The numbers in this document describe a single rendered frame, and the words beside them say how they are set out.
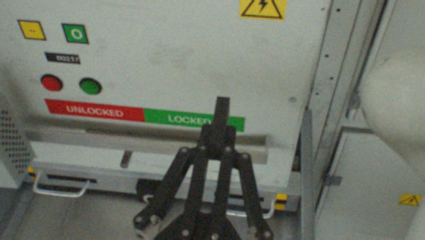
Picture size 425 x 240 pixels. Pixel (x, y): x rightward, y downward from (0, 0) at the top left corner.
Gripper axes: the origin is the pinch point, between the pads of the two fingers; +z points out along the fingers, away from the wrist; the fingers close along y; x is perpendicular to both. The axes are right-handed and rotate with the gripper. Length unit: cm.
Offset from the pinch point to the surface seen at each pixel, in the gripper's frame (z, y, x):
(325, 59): 42, 18, -23
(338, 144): 40, 25, -48
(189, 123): 13.5, -6.4, -15.3
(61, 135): 9.6, -26.3, -16.6
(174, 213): 10.2, -9.9, -38.3
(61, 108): 13.5, -27.4, -14.7
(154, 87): 13.6, -11.3, -8.1
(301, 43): 13.6, 8.7, 1.9
